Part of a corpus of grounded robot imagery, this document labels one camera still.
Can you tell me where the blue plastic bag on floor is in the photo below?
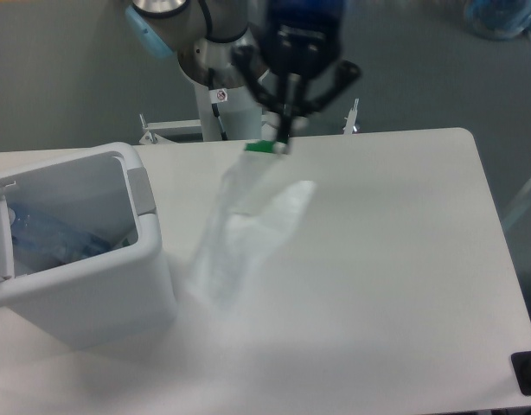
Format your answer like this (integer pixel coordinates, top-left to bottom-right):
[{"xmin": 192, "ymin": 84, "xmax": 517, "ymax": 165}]
[{"xmin": 463, "ymin": 1, "xmax": 531, "ymax": 41}]

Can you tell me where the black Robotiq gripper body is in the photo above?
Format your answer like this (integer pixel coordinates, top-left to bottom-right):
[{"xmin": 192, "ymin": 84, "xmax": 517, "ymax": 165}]
[{"xmin": 259, "ymin": 1, "xmax": 346, "ymax": 80}]

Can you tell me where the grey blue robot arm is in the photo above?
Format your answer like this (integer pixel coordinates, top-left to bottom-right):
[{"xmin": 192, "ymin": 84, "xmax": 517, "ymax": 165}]
[{"xmin": 125, "ymin": 1, "xmax": 361, "ymax": 146}]

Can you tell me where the black device at table edge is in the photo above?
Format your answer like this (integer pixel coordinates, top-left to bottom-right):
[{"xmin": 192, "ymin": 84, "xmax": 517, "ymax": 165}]
[{"xmin": 511, "ymin": 351, "xmax": 531, "ymax": 396}]

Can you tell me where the white trash can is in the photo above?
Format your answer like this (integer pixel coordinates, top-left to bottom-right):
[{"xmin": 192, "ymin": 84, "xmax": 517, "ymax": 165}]
[{"xmin": 0, "ymin": 143, "xmax": 176, "ymax": 348}]

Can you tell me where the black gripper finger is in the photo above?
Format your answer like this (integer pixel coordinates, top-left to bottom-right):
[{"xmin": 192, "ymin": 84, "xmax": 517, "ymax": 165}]
[
  {"xmin": 285, "ymin": 61, "xmax": 361, "ymax": 147},
  {"xmin": 231, "ymin": 46, "xmax": 291, "ymax": 145}
]

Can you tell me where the white pedestal base frame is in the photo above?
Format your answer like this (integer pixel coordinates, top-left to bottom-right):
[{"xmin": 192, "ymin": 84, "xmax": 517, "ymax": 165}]
[{"xmin": 139, "ymin": 98, "xmax": 361, "ymax": 145}]

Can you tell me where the white frame at right edge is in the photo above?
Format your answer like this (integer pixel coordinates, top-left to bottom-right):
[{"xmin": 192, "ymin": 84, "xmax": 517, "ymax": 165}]
[{"xmin": 501, "ymin": 177, "xmax": 531, "ymax": 233}]

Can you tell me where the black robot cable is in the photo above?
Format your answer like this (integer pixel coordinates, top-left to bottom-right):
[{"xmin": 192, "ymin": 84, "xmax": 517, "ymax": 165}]
[{"xmin": 207, "ymin": 67, "xmax": 229, "ymax": 142}]

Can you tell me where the white green plastic bag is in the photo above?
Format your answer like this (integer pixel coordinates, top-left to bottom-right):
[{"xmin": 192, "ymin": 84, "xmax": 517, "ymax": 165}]
[{"xmin": 189, "ymin": 139, "xmax": 317, "ymax": 308}]

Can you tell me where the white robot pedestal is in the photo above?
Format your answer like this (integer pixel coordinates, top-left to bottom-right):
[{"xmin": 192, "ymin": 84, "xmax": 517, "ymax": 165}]
[{"xmin": 176, "ymin": 23, "xmax": 274, "ymax": 143}]

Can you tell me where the crushed clear plastic bottle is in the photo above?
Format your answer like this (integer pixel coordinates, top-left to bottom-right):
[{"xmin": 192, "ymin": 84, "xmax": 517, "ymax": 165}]
[{"xmin": 8, "ymin": 202, "xmax": 112, "ymax": 265}]

